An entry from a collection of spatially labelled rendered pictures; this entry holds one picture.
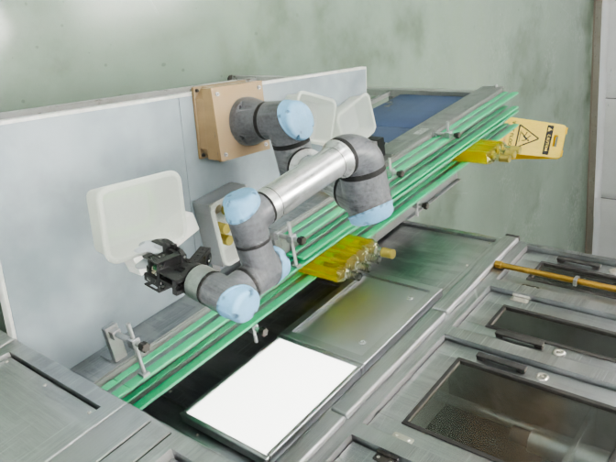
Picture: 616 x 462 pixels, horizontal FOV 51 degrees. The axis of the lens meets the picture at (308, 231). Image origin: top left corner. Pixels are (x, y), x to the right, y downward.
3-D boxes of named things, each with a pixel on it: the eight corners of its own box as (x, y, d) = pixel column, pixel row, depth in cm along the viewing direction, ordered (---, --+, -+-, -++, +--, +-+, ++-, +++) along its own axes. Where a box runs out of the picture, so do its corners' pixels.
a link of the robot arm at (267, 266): (284, 232, 133) (247, 258, 126) (297, 278, 137) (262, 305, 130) (258, 227, 138) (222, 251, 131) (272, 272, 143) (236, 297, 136)
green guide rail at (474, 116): (282, 236, 217) (300, 240, 212) (281, 234, 217) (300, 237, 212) (503, 93, 332) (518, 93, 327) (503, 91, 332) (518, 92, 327)
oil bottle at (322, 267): (295, 271, 227) (344, 285, 213) (293, 258, 224) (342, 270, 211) (305, 264, 230) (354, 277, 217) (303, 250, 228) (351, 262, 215)
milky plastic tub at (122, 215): (73, 184, 139) (95, 189, 133) (157, 165, 155) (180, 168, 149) (86, 260, 144) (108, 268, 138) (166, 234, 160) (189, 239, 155)
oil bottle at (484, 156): (449, 160, 300) (507, 167, 283) (448, 148, 298) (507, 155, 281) (455, 156, 304) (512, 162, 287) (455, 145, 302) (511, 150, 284)
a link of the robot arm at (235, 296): (266, 311, 130) (236, 334, 125) (229, 291, 137) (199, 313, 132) (261, 280, 126) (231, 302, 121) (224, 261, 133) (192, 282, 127)
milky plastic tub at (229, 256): (207, 263, 211) (225, 269, 205) (192, 201, 201) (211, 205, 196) (244, 240, 222) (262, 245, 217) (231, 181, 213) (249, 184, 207)
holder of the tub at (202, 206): (211, 277, 214) (226, 281, 209) (192, 202, 202) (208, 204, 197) (246, 254, 225) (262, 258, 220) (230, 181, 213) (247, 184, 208)
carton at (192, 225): (121, 255, 185) (133, 258, 181) (180, 209, 199) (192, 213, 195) (129, 271, 188) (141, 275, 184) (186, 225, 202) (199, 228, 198)
